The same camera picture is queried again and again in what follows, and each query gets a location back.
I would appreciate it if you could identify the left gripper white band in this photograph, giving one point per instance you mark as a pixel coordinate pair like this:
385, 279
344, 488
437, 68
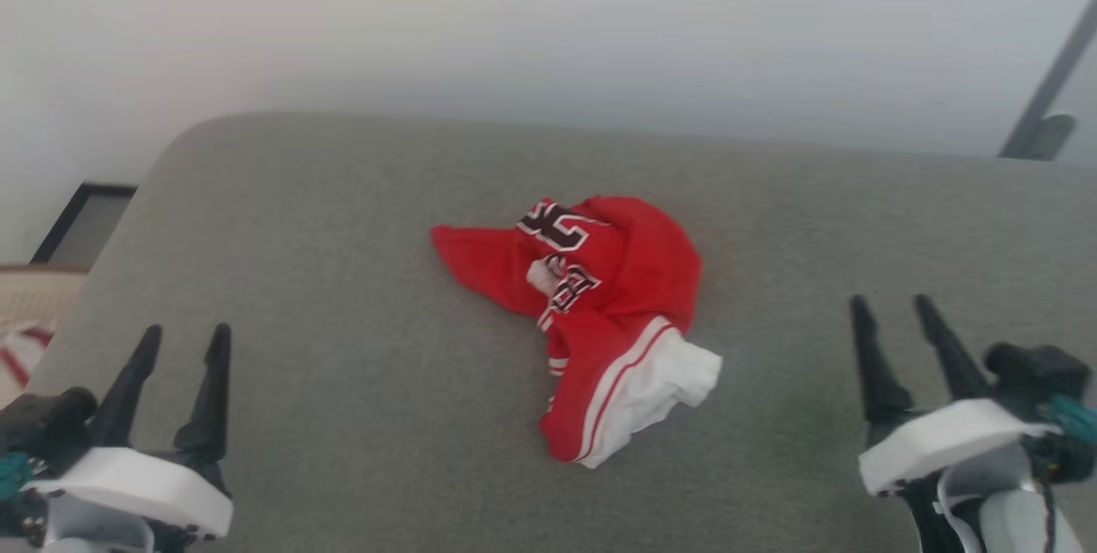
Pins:
137, 480

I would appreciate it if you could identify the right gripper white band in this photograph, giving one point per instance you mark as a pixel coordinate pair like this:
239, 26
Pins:
943, 441

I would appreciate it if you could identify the red and white sports jersey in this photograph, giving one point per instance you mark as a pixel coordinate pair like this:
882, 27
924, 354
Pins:
651, 253

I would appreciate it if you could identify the red and white cloth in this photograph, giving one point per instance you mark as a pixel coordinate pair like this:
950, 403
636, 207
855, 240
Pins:
21, 356

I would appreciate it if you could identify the beige woven basket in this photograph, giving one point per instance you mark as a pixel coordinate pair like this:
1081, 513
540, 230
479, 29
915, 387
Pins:
38, 296

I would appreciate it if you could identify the black framed panel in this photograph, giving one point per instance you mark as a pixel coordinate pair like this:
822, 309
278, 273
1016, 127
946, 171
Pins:
86, 227

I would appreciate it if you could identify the grey fabric sofa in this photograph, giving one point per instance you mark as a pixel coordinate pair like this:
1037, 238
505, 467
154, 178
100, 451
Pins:
343, 279

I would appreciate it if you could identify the grey metal pole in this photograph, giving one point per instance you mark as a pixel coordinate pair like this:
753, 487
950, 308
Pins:
1050, 77

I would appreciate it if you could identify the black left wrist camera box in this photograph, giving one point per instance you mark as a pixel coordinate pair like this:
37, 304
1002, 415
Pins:
43, 420

